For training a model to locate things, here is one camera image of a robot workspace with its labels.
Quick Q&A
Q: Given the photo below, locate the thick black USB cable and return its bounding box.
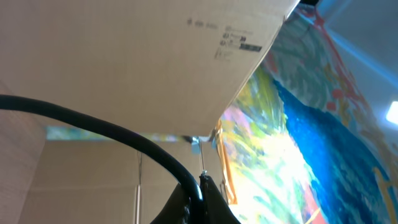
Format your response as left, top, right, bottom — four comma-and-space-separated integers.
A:
0, 94, 206, 224

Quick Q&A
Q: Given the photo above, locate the ceiling light panel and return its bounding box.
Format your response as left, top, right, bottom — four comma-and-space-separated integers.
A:
386, 101, 398, 124

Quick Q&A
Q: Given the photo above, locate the cardboard box wall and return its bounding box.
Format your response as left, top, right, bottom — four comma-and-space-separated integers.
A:
1, 0, 297, 223

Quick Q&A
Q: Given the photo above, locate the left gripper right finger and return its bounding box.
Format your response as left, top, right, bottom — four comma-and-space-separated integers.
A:
200, 174, 240, 224

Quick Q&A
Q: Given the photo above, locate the colourful painted mural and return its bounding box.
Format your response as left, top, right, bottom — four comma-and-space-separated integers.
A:
46, 2, 398, 224

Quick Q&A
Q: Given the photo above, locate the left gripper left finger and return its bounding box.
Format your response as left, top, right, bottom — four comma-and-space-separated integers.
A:
151, 184, 190, 224

